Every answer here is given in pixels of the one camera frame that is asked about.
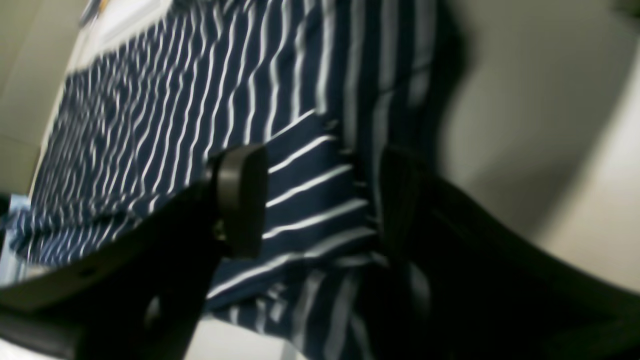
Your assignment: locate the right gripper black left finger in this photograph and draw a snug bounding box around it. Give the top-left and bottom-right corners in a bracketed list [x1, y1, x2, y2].
[0, 144, 268, 360]

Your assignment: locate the navy white striped T-shirt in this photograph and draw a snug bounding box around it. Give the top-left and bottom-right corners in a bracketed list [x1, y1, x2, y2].
[7, 0, 457, 360]

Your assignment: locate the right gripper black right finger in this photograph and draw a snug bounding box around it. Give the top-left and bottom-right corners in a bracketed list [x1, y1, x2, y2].
[378, 146, 639, 360]

